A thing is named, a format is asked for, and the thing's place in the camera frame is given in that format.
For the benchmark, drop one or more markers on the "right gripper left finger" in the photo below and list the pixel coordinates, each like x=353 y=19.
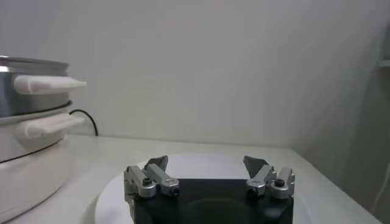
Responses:
x=143 y=182

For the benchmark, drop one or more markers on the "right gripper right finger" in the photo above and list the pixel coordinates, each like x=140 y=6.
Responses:
x=265 y=181

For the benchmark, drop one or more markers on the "cream electric cooker base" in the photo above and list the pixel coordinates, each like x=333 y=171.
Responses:
x=30 y=170

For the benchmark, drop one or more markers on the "stainless steel steamer basket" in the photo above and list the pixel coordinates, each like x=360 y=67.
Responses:
x=33 y=100

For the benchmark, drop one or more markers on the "white round plate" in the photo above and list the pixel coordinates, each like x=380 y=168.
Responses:
x=207 y=167

